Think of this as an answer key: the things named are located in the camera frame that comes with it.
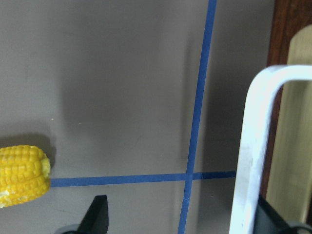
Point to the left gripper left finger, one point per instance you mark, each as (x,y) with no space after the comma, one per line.
(96,219)

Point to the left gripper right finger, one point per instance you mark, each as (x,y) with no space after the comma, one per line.
(267,220)

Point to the white drawer handle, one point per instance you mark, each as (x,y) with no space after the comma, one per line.
(253,143)

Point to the yellow corn cob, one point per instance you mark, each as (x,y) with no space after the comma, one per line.
(24,174)

